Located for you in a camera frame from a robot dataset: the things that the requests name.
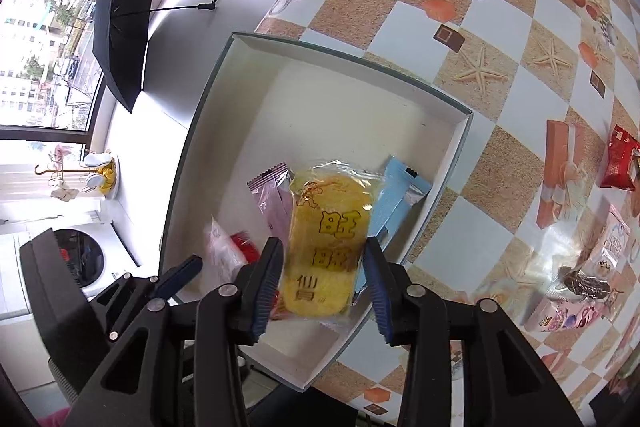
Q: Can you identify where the yellow rice cracker packet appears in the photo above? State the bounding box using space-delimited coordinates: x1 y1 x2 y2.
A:
279 160 384 319

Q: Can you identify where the white washing machine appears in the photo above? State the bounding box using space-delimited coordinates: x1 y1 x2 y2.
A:
1 217 139 320

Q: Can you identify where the plain pink snack packet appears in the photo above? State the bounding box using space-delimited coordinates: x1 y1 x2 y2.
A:
246 162 293 248

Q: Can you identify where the light blue snack packet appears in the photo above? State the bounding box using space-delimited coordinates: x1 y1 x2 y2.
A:
368 156 432 261

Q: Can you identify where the pink cartoon bear snack packet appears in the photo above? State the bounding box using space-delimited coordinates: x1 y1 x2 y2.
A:
512 295 608 333

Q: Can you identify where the clear packet chocolate bar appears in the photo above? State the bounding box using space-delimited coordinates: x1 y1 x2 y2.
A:
546 225 622 303

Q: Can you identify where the green white storage box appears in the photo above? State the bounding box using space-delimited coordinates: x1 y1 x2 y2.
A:
160 32 473 390

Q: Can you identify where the clear packet with round candies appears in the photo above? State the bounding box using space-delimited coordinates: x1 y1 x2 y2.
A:
203 219 247 288

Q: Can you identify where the black umbrella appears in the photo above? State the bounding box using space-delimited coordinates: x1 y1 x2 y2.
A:
91 0 222 114

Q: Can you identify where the small red candy packet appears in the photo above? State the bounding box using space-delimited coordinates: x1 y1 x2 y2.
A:
599 124 639 192

